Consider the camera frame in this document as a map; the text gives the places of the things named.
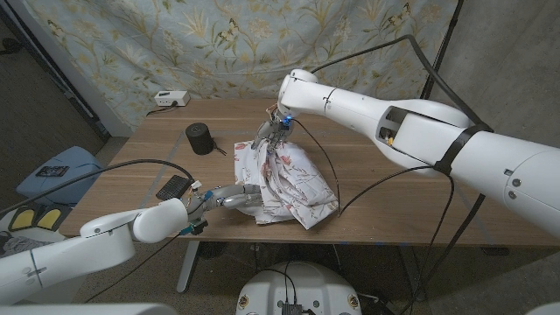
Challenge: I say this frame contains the black module on robot base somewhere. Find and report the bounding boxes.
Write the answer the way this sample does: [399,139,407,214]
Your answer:
[279,301,307,315]

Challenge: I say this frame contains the pale blue floral backdrop cloth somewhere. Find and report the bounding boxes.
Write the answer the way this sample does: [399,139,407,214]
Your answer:
[24,0,460,132]

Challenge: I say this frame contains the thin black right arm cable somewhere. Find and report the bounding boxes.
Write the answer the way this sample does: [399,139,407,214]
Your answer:
[290,117,456,315]

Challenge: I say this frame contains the grey sneaker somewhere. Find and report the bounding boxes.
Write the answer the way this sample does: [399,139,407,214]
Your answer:
[0,235,40,257]

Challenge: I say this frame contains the black flat package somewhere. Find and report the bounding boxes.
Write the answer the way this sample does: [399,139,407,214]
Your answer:
[155,174,193,201]

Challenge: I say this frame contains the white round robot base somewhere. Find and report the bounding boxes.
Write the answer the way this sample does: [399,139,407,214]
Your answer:
[235,261,363,315]

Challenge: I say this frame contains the black strap around right arm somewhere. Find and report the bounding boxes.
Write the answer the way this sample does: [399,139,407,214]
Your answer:
[432,124,494,176]

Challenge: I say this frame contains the blue padded stool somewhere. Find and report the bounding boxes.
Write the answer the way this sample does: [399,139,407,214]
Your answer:
[16,145,105,207]

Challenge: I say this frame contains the white power strip box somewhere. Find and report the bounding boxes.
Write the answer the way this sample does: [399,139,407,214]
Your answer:
[154,90,192,108]

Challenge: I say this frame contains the white cloth with red flowers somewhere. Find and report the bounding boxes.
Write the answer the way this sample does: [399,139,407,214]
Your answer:
[234,139,340,231]

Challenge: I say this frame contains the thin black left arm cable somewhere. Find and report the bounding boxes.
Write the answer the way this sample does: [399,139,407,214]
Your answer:
[85,234,180,304]

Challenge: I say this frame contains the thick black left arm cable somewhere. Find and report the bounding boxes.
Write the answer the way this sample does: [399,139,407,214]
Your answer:
[0,157,196,215]

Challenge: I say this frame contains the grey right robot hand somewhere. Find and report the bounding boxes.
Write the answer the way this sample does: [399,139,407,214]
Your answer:
[252,108,293,152]

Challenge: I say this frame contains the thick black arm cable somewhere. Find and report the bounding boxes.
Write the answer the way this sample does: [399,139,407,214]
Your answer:
[0,157,196,215]
[310,33,495,307]

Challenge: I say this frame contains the grey metal table leg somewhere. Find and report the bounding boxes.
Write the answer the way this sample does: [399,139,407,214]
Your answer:
[176,240,201,294]
[397,245,426,303]

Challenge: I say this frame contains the black cylindrical speaker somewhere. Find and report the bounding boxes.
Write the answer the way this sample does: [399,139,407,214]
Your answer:
[185,122,215,156]

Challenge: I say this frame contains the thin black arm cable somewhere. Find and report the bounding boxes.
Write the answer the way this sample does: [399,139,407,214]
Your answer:
[290,117,456,315]
[85,234,180,304]

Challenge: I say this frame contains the black backdrop stand pole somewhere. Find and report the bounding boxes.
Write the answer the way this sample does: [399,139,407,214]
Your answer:
[420,0,465,100]

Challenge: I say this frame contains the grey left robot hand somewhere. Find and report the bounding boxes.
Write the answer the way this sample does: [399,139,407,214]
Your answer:
[197,183,263,214]

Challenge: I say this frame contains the black base cable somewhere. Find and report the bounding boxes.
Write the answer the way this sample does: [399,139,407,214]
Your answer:
[261,261,299,305]

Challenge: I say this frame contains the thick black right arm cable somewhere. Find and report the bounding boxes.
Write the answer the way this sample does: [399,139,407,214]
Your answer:
[310,33,495,307]

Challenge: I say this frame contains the black and yellow foot pedal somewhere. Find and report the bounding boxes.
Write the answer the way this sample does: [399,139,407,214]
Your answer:
[7,204,74,233]

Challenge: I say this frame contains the black power strip cable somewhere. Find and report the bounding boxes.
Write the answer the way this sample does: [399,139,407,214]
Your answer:
[145,101,179,117]

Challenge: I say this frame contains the black power brick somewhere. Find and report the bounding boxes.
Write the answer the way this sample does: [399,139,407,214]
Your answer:
[358,291,399,315]

